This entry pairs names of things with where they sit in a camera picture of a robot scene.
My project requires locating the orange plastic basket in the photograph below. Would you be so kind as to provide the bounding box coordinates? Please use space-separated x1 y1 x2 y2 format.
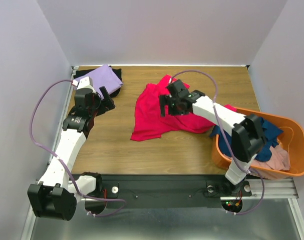
211 106 304 177

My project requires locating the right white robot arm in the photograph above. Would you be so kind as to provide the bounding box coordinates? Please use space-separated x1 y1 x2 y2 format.
159 79 266 195

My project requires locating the folded black t shirt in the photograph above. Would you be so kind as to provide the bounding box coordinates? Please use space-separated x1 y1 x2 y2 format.
75 65 123 99

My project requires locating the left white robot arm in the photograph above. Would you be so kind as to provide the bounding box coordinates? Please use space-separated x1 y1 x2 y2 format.
27 76 115 221

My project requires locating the pink t shirt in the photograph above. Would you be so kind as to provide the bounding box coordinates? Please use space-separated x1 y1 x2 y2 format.
251 145 290 180

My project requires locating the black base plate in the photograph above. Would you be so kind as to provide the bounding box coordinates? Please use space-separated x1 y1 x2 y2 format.
85 174 252 214

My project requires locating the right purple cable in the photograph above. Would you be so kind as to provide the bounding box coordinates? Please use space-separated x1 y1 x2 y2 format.
170 69 265 216

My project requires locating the folded lilac t shirt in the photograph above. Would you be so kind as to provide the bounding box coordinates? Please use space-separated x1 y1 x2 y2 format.
73 64 124 95

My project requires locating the red t shirt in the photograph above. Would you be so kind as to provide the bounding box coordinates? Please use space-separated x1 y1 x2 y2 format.
130 74 237 142

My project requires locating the navy blue t shirt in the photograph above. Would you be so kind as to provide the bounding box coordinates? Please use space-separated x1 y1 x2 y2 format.
209 117 284 162

